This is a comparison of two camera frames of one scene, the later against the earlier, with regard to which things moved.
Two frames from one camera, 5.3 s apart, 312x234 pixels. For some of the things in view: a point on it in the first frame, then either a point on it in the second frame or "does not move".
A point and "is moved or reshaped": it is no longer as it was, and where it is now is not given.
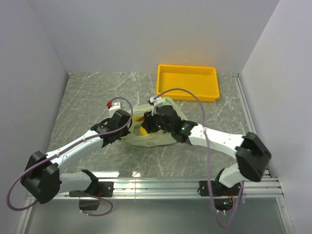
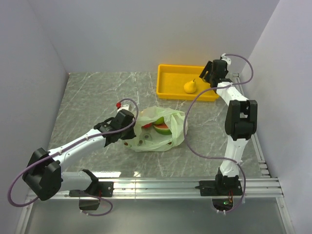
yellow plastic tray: x=202 y=81 does not move
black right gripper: x=148 y=123 → x=207 y=68
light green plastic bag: x=160 y=138 is moved or reshaped
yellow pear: x=143 y=132 → x=190 y=87
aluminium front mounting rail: x=165 y=188 does not move
